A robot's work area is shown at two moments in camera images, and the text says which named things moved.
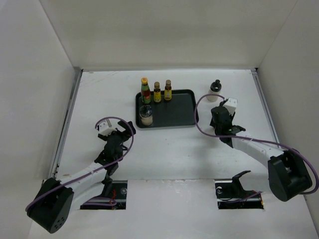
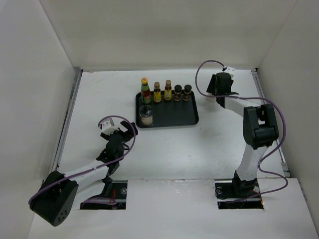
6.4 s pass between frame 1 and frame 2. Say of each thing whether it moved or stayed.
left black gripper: stayed
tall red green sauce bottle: stayed
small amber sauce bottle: stayed
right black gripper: moved
